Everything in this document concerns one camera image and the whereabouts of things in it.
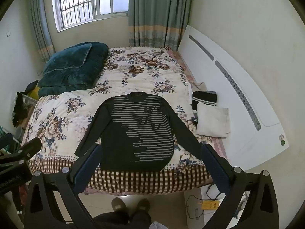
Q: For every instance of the white plastic basket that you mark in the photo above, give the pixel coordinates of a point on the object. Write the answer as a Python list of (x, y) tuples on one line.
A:
[(29, 100)]

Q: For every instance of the teal pillow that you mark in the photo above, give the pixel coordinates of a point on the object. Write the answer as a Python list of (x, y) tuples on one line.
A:
[(69, 57)]

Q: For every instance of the teal quilt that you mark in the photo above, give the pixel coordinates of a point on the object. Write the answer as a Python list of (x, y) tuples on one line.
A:
[(78, 81)]

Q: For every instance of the white headboard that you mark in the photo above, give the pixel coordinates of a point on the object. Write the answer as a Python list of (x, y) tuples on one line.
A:
[(209, 76)]

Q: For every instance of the pink checked bed sheet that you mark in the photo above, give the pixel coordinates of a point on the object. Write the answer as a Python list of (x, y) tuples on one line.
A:
[(185, 69)]

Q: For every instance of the green curtain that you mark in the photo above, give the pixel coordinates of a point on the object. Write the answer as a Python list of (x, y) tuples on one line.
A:
[(157, 16), (40, 28)]

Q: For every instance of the person's right shoe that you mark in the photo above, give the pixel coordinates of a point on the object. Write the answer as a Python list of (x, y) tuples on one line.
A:
[(143, 205)]

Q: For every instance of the white wall socket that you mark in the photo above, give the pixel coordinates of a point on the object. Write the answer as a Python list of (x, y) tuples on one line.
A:
[(8, 34)]

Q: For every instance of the person's dark trousers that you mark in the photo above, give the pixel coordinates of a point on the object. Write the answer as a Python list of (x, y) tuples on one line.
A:
[(124, 220)]

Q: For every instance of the dark hanging clothes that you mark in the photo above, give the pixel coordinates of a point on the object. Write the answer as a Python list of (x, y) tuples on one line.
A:
[(19, 109)]

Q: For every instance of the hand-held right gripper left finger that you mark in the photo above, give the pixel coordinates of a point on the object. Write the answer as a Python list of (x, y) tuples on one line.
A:
[(88, 164)]

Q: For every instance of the floral blanket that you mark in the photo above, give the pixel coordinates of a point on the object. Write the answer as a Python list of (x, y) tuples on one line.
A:
[(133, 71)]

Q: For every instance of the dark striped sweater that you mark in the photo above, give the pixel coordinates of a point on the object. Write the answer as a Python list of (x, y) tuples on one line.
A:
[(143, 148)]

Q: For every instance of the folded black white cloth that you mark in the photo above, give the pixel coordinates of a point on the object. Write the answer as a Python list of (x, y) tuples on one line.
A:
[(205, 96)]

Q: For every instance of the barred window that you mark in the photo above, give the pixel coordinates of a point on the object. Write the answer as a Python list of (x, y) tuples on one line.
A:
[(78, 4)]

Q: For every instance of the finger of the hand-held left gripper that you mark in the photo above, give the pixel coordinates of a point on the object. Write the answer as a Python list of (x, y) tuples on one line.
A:
[(6, 139), (31, 145)]

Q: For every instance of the yellow power strip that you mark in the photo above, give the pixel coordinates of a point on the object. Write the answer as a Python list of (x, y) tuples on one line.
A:
[(209, 204)]

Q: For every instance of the yellow cloth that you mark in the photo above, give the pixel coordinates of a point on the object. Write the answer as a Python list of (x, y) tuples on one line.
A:
[(35, 92)]

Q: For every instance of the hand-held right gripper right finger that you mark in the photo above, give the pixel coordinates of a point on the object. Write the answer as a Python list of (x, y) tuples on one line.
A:
[(213, 164)]

